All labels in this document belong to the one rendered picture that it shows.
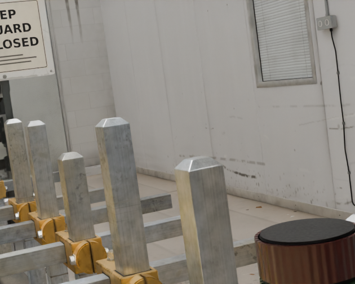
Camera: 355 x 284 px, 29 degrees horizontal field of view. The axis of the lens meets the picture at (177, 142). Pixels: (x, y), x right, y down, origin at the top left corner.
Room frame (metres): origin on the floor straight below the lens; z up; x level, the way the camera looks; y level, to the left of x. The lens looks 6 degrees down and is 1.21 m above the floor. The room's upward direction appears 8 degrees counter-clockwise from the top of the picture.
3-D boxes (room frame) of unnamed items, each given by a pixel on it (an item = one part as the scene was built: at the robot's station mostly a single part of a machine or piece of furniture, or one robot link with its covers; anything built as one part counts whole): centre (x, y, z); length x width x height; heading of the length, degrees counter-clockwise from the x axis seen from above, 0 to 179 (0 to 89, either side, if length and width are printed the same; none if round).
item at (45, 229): (1.35, 0.28, 0.95); 0.14 x 0.06 x 0.05; 22
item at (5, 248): (2.03, 0.55, 0.91); 0.04 x 0.04 x 0.48; 22
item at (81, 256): (1.12, 0.18, 0.95); 0.14 x 0.06 x 0.05; 22
